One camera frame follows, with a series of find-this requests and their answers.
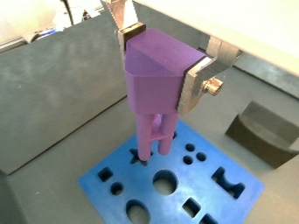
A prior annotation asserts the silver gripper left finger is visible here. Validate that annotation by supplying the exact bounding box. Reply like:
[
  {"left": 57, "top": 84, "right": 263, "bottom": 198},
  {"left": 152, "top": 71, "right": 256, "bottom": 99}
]
[{"left": 104, "top": 0, "right": 145, "bottom": 56}]

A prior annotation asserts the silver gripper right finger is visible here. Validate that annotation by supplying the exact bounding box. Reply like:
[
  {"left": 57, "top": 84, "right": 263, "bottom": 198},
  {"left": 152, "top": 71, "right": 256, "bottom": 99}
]
[{"left": 177, "top": 37, "right": 242, "bottom": 115}]

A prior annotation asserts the purple three prong object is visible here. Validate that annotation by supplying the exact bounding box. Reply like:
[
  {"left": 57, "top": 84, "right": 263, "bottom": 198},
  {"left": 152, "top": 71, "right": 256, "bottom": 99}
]
[{"left": 124, "top": 29, "right": 204, "bottom": 161}]

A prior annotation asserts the dark grey curved block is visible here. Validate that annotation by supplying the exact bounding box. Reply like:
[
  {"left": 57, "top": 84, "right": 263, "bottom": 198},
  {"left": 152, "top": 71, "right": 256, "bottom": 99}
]
[{"left": 225, "top": 101, "right": 299, "bottom": 168}]

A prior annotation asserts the large grey foam box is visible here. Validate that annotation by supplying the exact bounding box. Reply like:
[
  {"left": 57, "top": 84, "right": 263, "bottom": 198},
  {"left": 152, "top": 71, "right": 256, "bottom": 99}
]
[{"left": 0, "top": 14, "right": 125, "bottom": 174}]

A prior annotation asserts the blue shape sorter board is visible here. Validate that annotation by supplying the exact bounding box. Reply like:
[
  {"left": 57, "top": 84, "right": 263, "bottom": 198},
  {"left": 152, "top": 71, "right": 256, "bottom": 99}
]
[{"left": 79, "top": 122, "right": 264, "bottom": 224}]

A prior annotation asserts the black cable in background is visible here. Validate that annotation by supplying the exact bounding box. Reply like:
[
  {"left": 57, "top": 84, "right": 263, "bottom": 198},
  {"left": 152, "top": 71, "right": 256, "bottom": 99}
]
[{"left": 60, "top": 0, "right": 76, "bottom": 26}]

